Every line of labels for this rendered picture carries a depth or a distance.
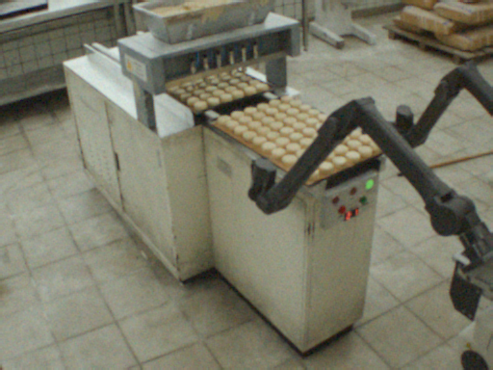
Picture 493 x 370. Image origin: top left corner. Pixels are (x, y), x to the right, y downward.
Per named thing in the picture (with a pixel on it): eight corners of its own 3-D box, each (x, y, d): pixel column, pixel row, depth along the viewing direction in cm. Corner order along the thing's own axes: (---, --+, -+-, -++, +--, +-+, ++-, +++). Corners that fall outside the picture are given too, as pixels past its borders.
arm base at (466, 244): (485, 263, 116) (514, 242, 121) (467, 231, 118) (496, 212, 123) (461, 275, 124) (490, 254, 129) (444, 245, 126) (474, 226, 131)
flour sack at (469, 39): (465, 54, 501) (467, 39, 492) (432, 42, 532) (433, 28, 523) (505, 42, 528) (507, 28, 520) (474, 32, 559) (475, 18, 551)
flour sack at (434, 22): (395, 20, 557) (396, 5, 547) (421, 15, 573) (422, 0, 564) (449, 39, 504) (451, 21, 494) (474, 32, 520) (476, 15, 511)
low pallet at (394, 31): (380, 36, 589) (381, 26, 583) (428, 25, 618) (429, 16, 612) (467, 68, 499) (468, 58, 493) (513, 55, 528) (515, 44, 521)
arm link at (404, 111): (407, 151, 203) (424, 142, 204) (410, 127, 194) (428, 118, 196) (387, 132, 210) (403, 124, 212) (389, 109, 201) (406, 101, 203)
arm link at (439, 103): (449, 92, 164) (473, 80, 166) (438, 77, 166) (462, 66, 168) (404, 155, 204) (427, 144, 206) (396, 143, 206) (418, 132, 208)
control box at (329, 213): (319, 226, 197) (320, 192, 189) (368, 202, 206) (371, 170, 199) (325, 231, 194) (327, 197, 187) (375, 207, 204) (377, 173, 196)
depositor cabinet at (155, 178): (86, 184, 371) (63, 63, 324) (182, 149, 399) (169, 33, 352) (181, 295, 277) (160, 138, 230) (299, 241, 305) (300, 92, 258)
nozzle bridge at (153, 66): (126, 112, 254) (116, 39, 236) (259, 72, 283) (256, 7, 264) (160, 138, 230) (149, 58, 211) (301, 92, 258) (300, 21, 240)
